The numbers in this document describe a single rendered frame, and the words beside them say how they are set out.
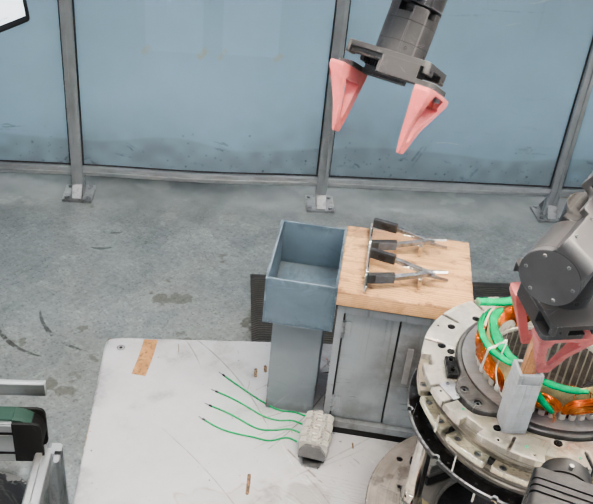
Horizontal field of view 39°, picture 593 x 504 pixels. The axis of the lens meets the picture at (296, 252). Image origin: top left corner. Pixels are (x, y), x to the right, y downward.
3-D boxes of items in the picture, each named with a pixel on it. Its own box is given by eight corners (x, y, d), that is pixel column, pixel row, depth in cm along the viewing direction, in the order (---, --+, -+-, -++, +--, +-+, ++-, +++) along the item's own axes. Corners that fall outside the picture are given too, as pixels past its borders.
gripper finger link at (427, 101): (406, 155, 88) (439, 70, 87) (349, 134, 91) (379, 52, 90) (426, 164, 94) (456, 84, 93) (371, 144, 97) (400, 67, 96)
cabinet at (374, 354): (319, 430, 137) (337, 305, 122) (330, 357, 152) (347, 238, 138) (437, 449, 136) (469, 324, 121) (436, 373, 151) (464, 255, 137)
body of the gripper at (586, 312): (547, 341, 81) (572, 285, 76) (509, 271, 89) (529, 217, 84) (607, 337, 82) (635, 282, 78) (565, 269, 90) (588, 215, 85)
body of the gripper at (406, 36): (424, 79, 87) (450, 11, 86) (342, 53, 92) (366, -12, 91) (442, 92, 93) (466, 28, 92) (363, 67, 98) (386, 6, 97)
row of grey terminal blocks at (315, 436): (323, 470, 130) (326, 452, 127) (293, 464, 130) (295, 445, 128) (334, 426, 138) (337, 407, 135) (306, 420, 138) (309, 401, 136)
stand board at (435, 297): (335, 305, 122) (337, 292, 121) (346, 237, 138) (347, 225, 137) (471, 325, 121) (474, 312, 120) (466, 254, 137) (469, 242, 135)
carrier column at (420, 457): (402, 511, 122) (426, 408, 110) (401, 497, 124) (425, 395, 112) (419, 512, 122) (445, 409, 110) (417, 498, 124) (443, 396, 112)
